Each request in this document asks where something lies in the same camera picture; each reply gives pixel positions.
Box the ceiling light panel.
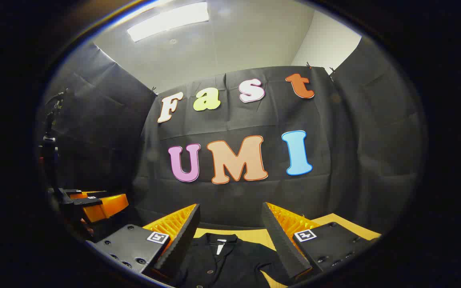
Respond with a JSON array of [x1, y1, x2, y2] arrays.
[[126, 2, 210, 42]]

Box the black backdrop cloth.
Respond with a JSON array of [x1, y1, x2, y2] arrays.
[[38, 38, 427, 236]]

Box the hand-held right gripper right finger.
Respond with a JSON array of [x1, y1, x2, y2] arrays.
[[261, 202, 381, 280]]

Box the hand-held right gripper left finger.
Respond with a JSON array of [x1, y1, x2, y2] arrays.
[[88, 203, 201, 280]]

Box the black button shirt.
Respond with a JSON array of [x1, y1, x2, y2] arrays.
[[174, 233, 295, 288]]

